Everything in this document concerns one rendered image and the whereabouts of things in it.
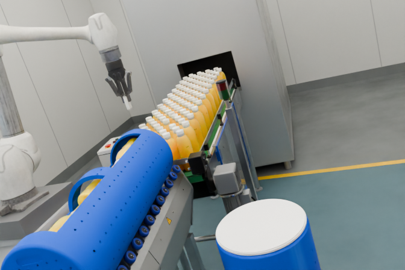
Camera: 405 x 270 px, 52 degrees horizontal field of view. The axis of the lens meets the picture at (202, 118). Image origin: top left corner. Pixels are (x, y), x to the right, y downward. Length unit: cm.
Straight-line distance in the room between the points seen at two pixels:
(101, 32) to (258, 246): 113
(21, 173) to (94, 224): 75
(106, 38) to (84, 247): 96
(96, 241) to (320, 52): 508
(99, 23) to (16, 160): 70
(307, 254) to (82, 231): 64
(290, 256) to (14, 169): 125
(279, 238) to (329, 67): 496
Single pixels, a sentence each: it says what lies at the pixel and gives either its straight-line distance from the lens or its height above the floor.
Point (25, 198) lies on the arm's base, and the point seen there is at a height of 111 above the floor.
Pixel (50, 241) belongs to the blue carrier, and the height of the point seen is 122.
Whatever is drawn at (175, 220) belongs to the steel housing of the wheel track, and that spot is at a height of 85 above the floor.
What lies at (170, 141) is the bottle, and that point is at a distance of 211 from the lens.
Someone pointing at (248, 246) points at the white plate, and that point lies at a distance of 121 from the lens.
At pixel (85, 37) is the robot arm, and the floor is 169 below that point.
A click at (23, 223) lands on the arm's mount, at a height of 106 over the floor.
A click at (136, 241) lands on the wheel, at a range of 155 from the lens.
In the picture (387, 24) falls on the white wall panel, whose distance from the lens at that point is 597.
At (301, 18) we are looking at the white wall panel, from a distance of 593.
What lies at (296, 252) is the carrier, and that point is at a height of 99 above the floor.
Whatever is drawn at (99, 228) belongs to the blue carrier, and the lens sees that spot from 131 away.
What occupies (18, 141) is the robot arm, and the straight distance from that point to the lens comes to 213.
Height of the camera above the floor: 172
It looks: 16 degrees down
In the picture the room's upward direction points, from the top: 17 degrees counter-clockwise
